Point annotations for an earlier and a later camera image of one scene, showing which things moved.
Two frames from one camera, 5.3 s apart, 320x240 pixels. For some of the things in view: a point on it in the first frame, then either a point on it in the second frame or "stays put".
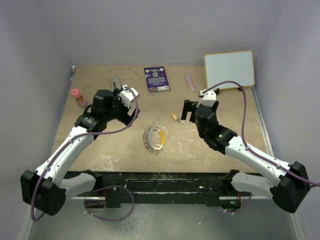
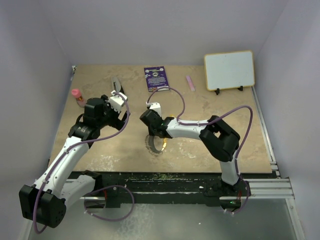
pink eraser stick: x=192 y=88 stays put
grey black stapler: x=116 y=83 stays put
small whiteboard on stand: x=238 y=66 stays put
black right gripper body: x=214 y=108 -> x=151 y=132
